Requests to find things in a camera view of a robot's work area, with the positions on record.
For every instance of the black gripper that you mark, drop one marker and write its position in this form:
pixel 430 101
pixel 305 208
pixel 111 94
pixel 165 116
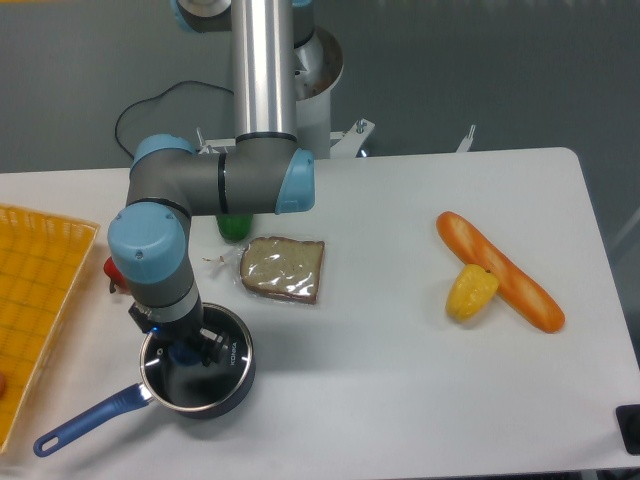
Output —
pixel 184 329

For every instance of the glass lid blue knob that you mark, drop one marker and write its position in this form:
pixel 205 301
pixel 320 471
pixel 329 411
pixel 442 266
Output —
pixel 175 377

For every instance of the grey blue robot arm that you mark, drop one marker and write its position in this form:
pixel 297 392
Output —
pixel 170 182

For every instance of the wrapped brown bread slice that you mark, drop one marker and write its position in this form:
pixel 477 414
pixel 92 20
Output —
pixel 274 267

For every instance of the green bell pepper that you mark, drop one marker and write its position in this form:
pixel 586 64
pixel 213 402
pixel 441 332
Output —
pixel 234 228

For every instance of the red bell pepper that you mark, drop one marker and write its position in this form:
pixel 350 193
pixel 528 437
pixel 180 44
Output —
pixel 117 281

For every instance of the yellow woven basket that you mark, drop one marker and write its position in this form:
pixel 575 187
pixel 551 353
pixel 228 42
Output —
pixel 42 257

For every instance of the yellow bell pepper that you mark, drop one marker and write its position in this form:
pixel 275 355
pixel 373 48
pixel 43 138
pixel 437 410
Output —
pixel 472 290

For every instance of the orange baguette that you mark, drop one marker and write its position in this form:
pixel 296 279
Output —
pixel 515 287

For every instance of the black device at edge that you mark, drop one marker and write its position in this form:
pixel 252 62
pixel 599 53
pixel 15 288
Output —
pixel 628 418

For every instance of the blue saucepan with handle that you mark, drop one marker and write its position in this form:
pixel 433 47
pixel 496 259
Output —
pixel 122 402

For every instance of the white table bracket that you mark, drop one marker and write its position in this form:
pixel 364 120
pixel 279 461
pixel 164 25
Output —
pixel 467 141

